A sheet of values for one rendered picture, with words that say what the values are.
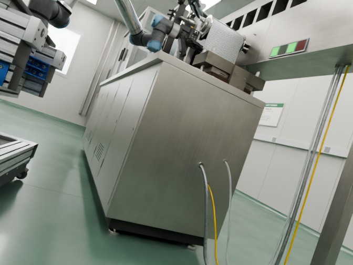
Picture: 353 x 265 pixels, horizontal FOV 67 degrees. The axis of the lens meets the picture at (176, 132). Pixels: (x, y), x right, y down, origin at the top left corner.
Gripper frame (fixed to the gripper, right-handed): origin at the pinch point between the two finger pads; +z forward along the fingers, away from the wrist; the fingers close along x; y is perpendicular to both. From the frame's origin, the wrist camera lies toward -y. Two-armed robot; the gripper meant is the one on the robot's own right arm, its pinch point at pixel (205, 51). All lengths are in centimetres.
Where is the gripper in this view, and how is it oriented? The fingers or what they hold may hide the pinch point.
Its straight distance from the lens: 167.1
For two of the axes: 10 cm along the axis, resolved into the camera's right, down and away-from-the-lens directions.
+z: 8.6, 3.2, 3.9
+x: -3.7, -1.1, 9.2
